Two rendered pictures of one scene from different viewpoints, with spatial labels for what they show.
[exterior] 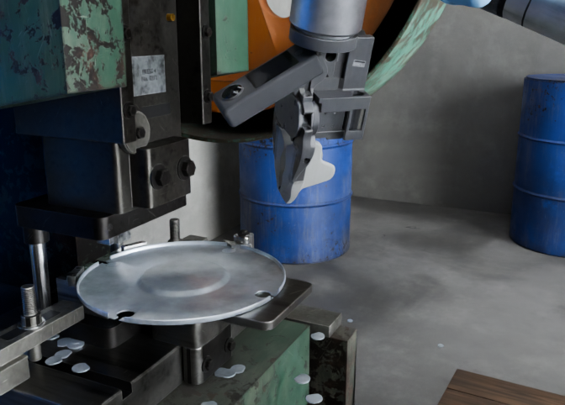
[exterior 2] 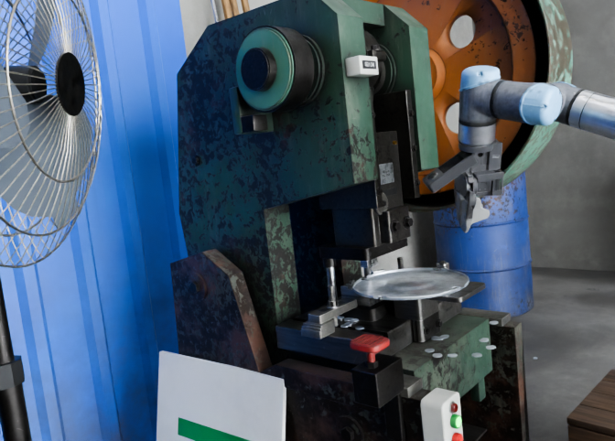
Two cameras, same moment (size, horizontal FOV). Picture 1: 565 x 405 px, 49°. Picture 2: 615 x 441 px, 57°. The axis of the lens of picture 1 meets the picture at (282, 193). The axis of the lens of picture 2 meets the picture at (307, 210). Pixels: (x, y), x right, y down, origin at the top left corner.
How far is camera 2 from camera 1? 58 cm
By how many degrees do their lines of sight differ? 18
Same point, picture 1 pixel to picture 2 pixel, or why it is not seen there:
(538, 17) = (586, 124)
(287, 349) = (474, 328)
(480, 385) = not seen: outside the picture
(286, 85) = (458, 170)
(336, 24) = (480, 139)
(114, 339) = (374, 316)
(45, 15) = (343, 149)
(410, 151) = (586, 225)
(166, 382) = (404, 338)
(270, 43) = (450, 149)
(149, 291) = (392, 288)
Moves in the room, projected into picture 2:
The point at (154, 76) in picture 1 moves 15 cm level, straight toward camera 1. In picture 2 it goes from (388, 174) to (393, 177)
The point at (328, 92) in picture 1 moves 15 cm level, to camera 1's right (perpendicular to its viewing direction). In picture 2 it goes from (480, 172) to (557, 165)
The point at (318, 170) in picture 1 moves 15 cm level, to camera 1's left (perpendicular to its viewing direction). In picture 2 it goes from (480, 212) to (411, 218)
